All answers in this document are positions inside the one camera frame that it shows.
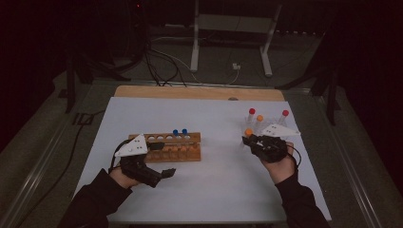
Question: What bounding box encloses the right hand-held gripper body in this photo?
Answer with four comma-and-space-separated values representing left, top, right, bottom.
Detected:
253, 123, 301, 164

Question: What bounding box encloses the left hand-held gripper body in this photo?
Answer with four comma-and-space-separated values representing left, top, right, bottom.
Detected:
114, 133, 164, 188

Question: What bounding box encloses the clear plastic test tube rack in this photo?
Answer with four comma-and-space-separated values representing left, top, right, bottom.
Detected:
241, 117, 291, 146

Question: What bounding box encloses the wooden test tube rack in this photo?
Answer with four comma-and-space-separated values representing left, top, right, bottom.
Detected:
126, 131, 202, 163

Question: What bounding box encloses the person's right hand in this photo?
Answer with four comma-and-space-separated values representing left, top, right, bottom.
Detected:
259, 142, 298, 185

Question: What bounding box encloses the person's left hand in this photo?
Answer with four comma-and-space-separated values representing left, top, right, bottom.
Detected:
108, 166, 141, 190

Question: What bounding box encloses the white table mat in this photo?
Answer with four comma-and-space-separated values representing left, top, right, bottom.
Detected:
66, 96, 333, 222

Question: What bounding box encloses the black tripod stand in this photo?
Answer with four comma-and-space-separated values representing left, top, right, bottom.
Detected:
275, 31, 341, 126

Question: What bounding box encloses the white metal stand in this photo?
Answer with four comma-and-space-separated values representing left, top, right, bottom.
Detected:
189, 0, 283, 78

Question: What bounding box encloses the left hand-held gripper cable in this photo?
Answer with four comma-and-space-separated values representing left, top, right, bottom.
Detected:
108, 139, 127, 174

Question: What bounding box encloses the hand-held gripper cable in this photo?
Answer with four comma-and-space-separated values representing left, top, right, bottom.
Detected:
108, 139, 127, 174
284, 143, 302, 169

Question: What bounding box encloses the right hand-held gripper cable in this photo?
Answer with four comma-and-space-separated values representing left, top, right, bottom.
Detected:
284, 143, 302, 169

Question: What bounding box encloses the white cable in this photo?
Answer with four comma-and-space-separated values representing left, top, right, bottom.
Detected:
151, 36, 241, 86

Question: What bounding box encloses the black floor cable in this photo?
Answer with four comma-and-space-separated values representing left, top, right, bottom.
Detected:
15, 108, 107, 228

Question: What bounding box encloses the bundle of black cables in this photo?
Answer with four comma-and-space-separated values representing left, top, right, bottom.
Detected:
144, 41, 188, 87

